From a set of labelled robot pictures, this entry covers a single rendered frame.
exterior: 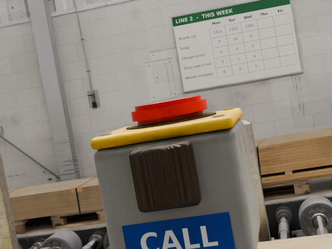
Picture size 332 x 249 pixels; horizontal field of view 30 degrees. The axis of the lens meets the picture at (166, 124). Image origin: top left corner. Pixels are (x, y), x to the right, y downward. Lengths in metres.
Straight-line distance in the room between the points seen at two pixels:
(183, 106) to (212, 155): 0.03
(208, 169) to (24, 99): 7.85
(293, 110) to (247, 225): 7.19
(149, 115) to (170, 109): 0.01
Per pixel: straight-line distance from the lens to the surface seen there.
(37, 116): 8.07
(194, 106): 0.31
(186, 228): 0.30
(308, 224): 1.82
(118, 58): 7.71
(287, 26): 7.46
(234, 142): 0.29
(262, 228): 1.44
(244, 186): 0.29
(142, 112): 0.31
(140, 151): 0.29
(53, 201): 6.73
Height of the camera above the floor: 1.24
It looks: 3 degrees down
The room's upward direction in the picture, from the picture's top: 10 degrees counter-clockwise
